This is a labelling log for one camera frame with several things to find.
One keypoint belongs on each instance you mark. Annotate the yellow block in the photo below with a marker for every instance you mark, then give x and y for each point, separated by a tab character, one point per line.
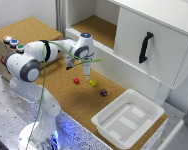
92	83

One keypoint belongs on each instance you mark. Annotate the white cabinet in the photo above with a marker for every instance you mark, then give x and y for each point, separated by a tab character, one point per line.
134	20

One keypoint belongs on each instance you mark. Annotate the pink block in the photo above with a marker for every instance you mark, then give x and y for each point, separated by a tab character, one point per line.
76	80

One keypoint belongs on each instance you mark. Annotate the purple block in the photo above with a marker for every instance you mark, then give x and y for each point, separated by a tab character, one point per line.
103	92

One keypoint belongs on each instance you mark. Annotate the red button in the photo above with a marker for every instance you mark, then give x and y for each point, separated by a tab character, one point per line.
7	38

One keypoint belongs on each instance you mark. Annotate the green button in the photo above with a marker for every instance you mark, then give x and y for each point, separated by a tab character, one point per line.
20	48

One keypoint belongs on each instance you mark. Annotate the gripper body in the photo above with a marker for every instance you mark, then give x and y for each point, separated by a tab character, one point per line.
86	68

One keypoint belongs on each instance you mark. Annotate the blue button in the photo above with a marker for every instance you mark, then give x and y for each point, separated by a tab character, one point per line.
14	42

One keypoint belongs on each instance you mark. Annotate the white sliding door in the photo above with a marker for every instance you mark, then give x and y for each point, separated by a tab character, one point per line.
150	45

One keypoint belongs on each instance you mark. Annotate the white plastic box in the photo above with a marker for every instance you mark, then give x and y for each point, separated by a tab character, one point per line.
129	118

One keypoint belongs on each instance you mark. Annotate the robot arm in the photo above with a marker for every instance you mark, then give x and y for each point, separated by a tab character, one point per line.
27	68

